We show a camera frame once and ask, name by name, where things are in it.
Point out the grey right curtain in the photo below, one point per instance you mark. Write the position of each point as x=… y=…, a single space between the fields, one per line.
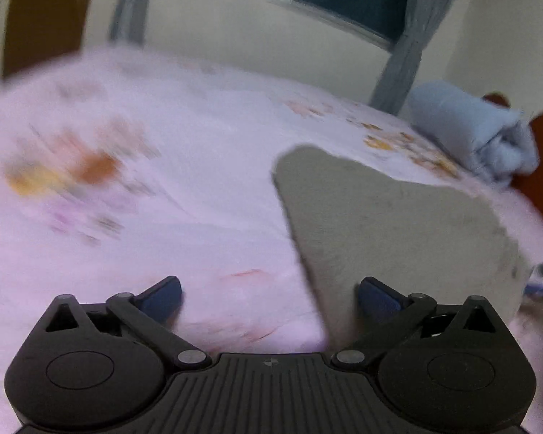
x=422 y=20

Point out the grey left curtain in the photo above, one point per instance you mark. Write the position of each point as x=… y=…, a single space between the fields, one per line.
x=128 y=23

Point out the pink floral bed sheet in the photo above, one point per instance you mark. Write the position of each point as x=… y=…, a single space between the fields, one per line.
x=120 y=166

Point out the grey curtain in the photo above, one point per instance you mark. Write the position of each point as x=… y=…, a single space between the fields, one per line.
x=128 y=23
x=422 y=20

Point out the rolled light blue blanket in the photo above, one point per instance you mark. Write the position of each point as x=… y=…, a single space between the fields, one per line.
x=492 y=142

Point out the grey-green pants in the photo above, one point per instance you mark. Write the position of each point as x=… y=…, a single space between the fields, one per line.
x=349 y=221

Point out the brown wooden door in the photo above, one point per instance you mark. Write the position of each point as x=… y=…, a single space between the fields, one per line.
x=39 y=30

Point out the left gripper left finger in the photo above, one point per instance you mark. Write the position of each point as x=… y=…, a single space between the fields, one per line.
x=146 y=316

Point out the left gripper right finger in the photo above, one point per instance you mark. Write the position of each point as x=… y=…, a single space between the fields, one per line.
x=392 y=318

